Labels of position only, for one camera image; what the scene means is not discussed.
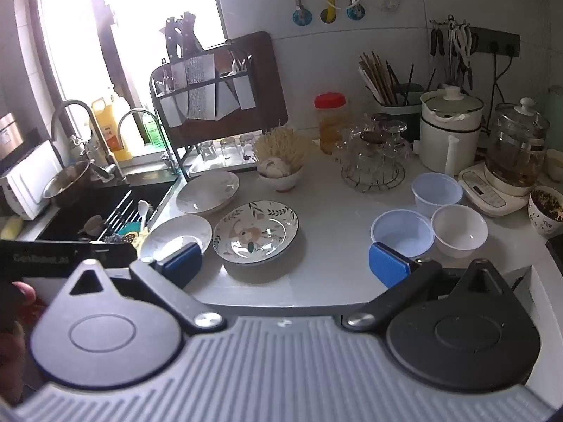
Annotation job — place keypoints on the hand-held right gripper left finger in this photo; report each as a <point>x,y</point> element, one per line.
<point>180,263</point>

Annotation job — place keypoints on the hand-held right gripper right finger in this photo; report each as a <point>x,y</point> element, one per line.
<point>389,266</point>

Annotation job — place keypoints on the translucent plastic bowl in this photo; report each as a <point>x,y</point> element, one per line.
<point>401,237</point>
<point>436,193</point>

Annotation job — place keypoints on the person's left hand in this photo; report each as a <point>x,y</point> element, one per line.
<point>25,293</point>

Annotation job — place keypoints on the plain white plate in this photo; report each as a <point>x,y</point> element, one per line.
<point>176,235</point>

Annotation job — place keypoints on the black kitchen sink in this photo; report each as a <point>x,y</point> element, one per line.
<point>66,224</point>

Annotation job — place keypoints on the yellow sponge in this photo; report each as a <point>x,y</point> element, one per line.
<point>11,227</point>

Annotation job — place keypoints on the white ceramic spoon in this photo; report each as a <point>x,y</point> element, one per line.
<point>143,209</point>

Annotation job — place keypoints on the stainless steel bowl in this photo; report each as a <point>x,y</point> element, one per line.
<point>66,182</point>

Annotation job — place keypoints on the white plate faint pattern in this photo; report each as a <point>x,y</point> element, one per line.
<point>207,193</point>

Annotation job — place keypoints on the white ceramic bowl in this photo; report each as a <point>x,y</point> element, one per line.
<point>459,231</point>

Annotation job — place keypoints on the floral leaf pattern plate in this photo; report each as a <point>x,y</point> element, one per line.
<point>255,237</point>

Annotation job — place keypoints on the white countertop appliance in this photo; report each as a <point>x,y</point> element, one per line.
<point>28,182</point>

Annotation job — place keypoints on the clear drinking glass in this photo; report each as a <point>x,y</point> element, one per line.
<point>227,147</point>
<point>204,150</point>
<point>246,144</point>

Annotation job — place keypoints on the white kettle heating base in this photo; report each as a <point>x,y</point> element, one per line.
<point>484,193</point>

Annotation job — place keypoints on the yellow detergent bottle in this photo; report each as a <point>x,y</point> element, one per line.
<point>110,132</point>

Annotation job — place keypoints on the white bowl with garlic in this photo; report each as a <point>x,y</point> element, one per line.
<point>281,180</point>

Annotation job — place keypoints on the green bottle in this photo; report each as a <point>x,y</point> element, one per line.
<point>152,131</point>

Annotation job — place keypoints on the white electric cooking pot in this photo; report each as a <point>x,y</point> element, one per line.
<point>448,136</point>

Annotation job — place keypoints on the tall steel faucet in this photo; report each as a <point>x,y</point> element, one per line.
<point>66,107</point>

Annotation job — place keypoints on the red lid plastic jar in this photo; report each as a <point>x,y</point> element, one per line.
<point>330,125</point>

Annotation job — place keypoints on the short steel faucet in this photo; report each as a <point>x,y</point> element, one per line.
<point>132,114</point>

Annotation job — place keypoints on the patterned bowl with dark food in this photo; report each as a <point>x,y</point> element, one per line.
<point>547,213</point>

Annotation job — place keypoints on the black induction cooktop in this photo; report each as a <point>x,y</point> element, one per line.
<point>556,250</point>

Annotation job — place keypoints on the glass electric kettle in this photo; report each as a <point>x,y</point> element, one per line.
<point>514,149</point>

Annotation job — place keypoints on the bundle of wooden chopsticks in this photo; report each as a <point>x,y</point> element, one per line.
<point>376,77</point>

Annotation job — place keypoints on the dark brown cutting board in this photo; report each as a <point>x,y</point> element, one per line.
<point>259,66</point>

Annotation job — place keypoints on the hanging scissors and tools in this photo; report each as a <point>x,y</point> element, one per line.
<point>457,41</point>

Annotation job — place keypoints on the window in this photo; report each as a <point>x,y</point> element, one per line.
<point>132,9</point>

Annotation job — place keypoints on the black wall power strip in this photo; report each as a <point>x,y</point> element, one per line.
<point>495,40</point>

